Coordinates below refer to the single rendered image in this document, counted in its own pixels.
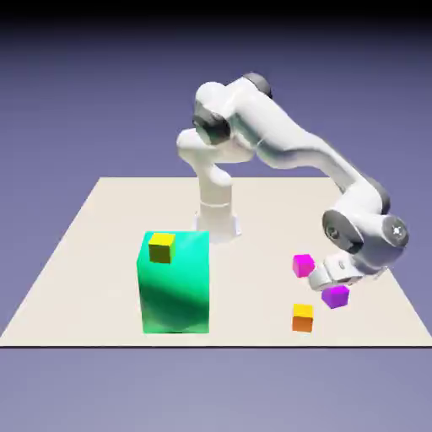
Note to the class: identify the small orange cube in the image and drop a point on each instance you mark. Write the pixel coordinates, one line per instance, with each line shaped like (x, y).
(302, 319)

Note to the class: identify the small purple cube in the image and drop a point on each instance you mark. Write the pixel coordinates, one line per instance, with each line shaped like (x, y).
(334, 296)

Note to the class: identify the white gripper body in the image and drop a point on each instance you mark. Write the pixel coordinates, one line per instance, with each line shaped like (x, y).
(329, 273)

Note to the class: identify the small magenta cube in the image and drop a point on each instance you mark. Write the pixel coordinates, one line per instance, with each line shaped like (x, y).
(303, 265)

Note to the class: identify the large green box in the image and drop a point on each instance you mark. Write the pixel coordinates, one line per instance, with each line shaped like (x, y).
(173, 290)

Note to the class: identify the small yellow cube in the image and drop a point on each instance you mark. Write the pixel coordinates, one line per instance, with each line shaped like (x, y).
(161, 248)

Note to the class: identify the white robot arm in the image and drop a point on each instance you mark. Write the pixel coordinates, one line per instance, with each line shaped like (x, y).
(270, 135)

